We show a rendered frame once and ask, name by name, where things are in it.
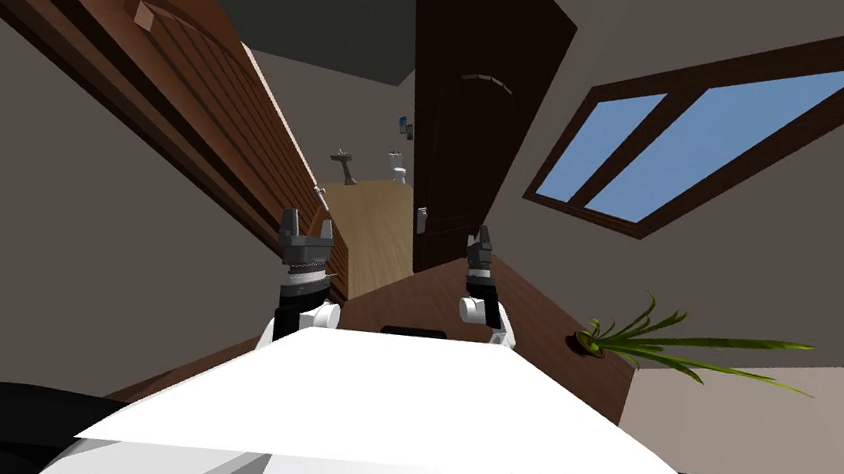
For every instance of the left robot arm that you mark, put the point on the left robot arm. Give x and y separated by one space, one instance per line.
297 298

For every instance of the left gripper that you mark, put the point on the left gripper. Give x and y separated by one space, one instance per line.
305 248

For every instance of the green potted plant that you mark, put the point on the green potted plant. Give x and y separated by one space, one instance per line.
651 342

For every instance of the grey pedestal sink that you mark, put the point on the grey pedestal sink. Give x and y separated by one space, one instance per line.
345 163

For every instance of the white toilet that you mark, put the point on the white toilet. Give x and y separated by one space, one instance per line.
398 167

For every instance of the dark brown door leaf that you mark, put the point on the dark brown door leaf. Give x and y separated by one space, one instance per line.
477 115

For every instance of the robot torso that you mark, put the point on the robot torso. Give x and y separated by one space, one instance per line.
400 412

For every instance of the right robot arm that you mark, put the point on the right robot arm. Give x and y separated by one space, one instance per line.
484 301

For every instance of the brown slatted door leaf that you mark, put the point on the brown slatted door leaf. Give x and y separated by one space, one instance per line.
191 80

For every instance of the brown framed window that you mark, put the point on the brown framed window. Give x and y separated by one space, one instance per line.
692 141

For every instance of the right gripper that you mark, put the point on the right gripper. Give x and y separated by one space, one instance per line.
480 260

